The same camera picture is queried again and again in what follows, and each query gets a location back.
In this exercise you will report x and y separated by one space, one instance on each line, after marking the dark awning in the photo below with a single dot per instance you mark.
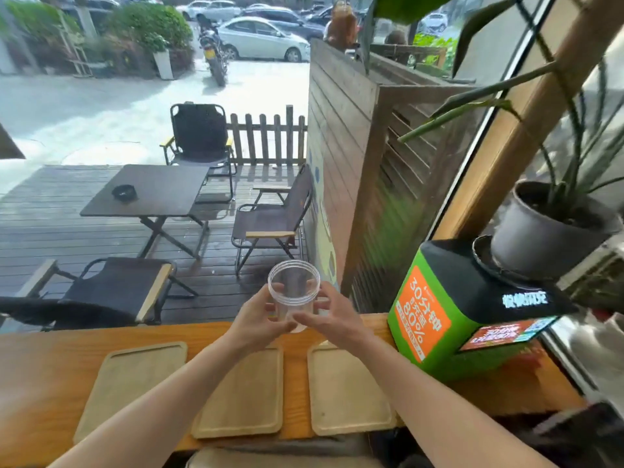
10 143

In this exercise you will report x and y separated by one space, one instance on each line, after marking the brown leather stool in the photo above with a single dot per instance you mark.
273 460

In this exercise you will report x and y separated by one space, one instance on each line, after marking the black pot saucer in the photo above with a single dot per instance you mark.
482 260

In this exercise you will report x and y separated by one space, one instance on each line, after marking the white planter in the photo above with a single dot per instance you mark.
164 65

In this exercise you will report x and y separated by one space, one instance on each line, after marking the black motorcycle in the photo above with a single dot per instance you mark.
214 53

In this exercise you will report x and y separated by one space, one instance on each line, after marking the green charging station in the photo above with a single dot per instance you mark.
439 297

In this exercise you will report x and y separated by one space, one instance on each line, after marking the wooden table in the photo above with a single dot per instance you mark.
49 365

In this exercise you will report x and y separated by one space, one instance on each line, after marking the green leafy plant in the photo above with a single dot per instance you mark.
404 7

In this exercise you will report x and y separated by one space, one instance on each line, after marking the black ashtray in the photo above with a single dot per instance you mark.
124 193

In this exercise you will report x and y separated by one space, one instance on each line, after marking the square wooden tray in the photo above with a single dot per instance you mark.
248 399
131 380
346 394

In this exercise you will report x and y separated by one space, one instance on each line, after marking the black folding chair wooden armrests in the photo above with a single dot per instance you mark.
112 287
268 219
200 126

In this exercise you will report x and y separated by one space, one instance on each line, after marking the white paper scraps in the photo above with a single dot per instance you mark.
325 344

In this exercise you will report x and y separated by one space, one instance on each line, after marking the white car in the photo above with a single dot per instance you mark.
214 9

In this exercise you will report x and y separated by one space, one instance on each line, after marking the silver car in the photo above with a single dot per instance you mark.
263 41

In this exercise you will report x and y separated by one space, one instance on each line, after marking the person's left forearm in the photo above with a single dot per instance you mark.
156 414

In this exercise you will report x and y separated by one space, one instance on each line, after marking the person's right hand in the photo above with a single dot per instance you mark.
341 326

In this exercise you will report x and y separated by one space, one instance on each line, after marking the person's left hand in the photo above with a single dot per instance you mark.
258 326

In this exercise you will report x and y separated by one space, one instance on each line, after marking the painted wooden partition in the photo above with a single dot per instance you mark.
341 141

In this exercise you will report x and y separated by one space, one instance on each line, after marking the wooden picket fence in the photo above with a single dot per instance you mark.
263 136

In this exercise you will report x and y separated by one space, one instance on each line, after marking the dark outdoor folding table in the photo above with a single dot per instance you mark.
156 190

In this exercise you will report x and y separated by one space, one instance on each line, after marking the person's right forearm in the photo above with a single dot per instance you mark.
439 419

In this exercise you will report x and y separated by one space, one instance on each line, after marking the dark car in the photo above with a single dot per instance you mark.
287 21

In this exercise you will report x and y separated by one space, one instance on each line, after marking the green shrubs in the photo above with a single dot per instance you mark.
146 24

